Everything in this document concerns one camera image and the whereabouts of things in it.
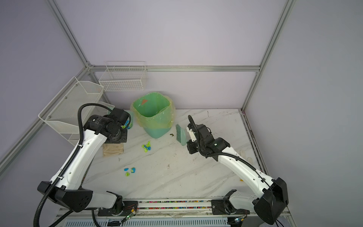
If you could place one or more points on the white slotted cable duct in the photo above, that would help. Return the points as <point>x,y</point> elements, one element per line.
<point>165,222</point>

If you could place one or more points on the white mesh two-tier shelf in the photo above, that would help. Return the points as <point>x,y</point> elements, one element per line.
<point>61,113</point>

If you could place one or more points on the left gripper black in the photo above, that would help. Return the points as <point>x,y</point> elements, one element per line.
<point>124,139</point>

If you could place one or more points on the robot right arm white black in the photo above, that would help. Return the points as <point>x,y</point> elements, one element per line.
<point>270,196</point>

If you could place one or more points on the aluminium front rail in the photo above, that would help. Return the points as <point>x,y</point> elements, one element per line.
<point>176,208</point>

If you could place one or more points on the beige glove left side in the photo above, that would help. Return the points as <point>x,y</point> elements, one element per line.
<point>112,149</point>

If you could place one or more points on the paper scraps cluster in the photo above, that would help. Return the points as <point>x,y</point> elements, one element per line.
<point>147,147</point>
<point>129,171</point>

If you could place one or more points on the green plastic dustpan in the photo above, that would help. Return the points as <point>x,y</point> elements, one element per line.
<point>129,122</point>

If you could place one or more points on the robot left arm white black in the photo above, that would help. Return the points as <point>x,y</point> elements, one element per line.
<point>65,188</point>

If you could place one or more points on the green trash bin with bag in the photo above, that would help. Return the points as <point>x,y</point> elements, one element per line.
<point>155,113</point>

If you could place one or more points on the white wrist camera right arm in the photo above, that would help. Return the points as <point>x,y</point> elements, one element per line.
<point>191,133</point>

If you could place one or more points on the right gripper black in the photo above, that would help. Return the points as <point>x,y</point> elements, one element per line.
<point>190,148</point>

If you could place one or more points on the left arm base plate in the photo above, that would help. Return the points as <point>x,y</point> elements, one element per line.
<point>121,209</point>

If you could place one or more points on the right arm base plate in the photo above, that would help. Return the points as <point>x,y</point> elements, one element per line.
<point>222,207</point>

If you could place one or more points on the green hand brush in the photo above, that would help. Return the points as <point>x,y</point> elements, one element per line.
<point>181,135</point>

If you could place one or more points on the paper scraps cluster upper left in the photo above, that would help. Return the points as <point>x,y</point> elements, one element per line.
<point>147,147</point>

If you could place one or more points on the white wire basket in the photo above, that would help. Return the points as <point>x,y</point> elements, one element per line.
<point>124,76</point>

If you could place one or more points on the white knit glove right side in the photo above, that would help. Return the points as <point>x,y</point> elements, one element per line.
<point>244,156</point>

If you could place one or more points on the paper scraps cluster far left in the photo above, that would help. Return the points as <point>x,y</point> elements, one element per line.
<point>129,171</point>

